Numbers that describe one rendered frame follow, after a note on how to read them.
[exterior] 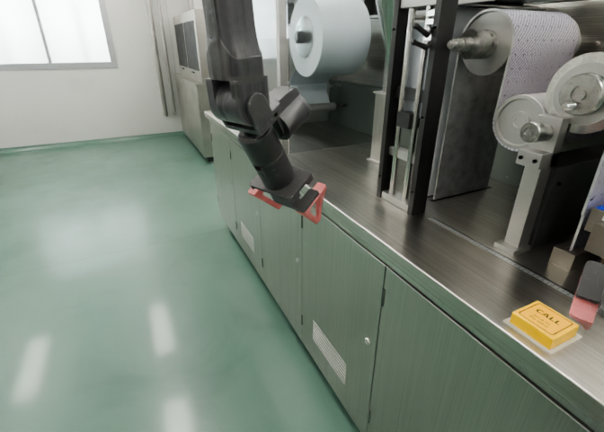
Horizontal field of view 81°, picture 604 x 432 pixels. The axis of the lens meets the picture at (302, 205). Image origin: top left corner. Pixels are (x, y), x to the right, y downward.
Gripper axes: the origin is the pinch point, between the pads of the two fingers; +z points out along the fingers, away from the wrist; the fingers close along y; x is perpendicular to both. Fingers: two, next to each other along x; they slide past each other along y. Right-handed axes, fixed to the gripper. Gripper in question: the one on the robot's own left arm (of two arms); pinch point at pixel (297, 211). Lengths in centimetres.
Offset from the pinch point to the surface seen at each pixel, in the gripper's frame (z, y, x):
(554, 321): 18.2, -42.5, -7.3
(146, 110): 158, 491, -152
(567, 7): 9, -23, -92
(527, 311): 18.2, -38.6, -7.3
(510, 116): 12, -23, -49
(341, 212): 28.3, 10.9, -19.5
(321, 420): 105, 13, 27
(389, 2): 1, 25, -85
